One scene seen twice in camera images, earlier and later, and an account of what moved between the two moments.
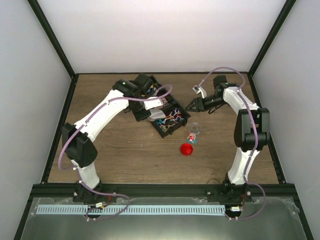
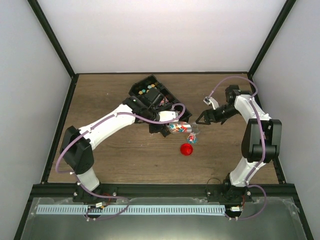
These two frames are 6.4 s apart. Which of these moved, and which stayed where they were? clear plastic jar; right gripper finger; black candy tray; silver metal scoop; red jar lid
Moved: silver metal scoop; right gripper finger
Stayed: black candy tray; clear plastic jar; red jar lid
